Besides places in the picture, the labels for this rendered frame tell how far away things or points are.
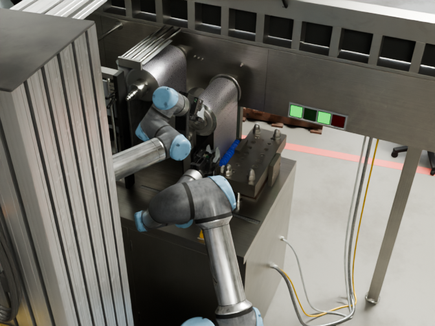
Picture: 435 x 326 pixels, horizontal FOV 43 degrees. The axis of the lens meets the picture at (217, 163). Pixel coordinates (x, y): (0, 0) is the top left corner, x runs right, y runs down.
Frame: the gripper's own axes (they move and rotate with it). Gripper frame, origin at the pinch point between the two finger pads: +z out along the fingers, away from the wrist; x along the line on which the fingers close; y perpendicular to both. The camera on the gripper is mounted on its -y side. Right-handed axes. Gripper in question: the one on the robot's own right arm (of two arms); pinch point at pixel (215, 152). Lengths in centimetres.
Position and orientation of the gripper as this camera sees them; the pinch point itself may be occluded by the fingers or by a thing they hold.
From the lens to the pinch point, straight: 222.0
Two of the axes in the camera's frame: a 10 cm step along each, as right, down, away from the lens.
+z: 4.0, -5.5, 7.3
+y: 0.2, -8.0, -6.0
